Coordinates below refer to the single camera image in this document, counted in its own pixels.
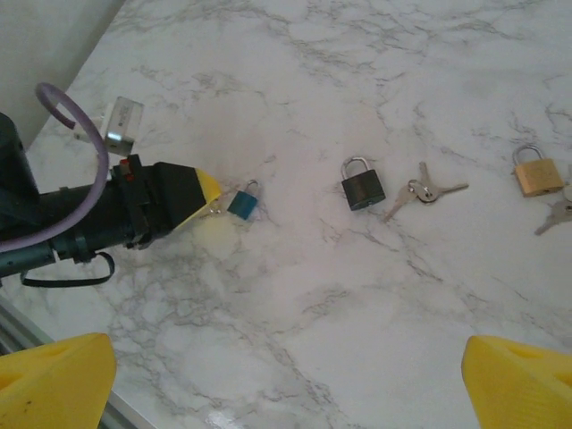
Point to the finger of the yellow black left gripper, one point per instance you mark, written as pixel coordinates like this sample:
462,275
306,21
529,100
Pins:
176,196

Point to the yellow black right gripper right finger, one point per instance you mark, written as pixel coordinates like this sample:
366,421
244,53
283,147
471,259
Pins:
523,389

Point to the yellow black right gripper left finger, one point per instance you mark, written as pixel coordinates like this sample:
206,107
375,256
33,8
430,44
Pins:
53,389

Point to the blue padlock keys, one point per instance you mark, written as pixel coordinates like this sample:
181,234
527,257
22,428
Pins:
216,210

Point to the small blue padlock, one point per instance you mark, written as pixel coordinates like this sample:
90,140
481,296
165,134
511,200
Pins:
242,205

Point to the brass padlock keys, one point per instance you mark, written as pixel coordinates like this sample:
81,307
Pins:
556,214

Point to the black padlock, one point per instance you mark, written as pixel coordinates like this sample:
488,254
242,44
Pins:
363,192

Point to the brass padlock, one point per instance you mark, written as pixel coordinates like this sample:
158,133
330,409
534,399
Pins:
538,179

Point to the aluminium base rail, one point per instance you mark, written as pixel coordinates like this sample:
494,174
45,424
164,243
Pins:
123,409

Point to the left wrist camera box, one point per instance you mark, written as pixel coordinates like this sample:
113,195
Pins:
123,123

